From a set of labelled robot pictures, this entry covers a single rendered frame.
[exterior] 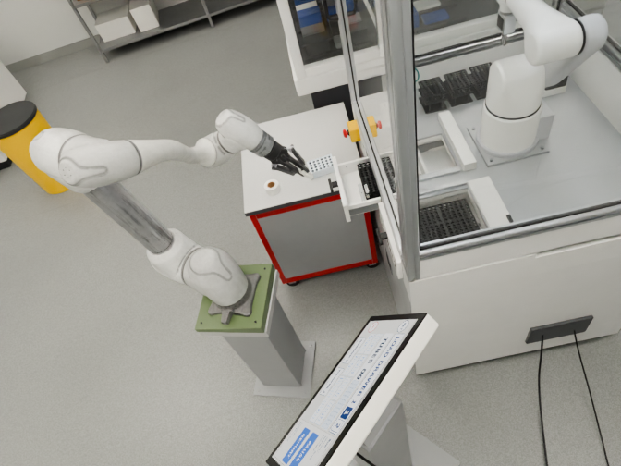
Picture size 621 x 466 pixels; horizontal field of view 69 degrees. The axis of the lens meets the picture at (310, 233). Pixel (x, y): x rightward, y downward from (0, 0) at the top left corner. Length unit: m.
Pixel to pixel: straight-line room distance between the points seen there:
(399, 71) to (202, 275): 0.98
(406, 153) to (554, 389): 1.63
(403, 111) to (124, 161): 0.72
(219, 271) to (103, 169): 0.56
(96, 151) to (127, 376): 1.83
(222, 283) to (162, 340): 1.30
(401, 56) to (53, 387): 2.72
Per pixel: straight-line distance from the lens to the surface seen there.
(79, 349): 3.17
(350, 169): 2.02
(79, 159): 1.26
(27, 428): 3.15
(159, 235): 1.66
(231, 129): 1.62
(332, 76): 2.54
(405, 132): 1.06
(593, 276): 1.95
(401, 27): 0.91
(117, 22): 5.60
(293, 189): 2.14
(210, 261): 1.61
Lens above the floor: 2.27
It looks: 51 degrees down
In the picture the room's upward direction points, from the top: 19 degrees counter-clockwise
